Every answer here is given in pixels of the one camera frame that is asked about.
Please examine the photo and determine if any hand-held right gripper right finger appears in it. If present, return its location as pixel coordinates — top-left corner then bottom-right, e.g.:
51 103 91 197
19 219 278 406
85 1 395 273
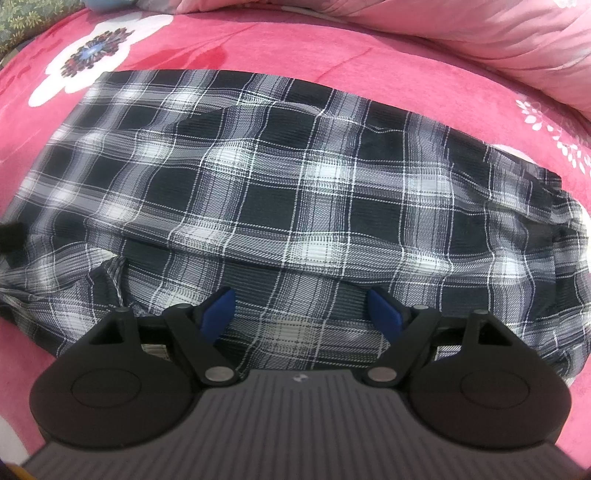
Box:
361 287 517 387

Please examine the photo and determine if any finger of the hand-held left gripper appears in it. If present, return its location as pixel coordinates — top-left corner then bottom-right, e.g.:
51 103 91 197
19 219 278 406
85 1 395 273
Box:
0 222 25 254

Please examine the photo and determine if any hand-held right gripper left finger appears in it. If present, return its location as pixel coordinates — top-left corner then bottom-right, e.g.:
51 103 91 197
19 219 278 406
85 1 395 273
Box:
88 287 242 387

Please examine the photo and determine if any black white plaid garment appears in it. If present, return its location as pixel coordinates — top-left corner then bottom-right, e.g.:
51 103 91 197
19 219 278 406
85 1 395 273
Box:
0 69 591 385

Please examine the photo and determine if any green floral pillow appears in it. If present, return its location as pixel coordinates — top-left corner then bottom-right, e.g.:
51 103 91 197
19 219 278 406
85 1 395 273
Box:
0 0 88 54

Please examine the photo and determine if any pink floral bed sheet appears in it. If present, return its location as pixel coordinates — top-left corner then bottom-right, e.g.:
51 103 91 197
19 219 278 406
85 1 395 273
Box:
0 0 591 455

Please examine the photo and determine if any pink grey floral quilt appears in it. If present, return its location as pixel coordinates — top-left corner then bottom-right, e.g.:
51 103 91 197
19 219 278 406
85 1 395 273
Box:
85 0 591 118

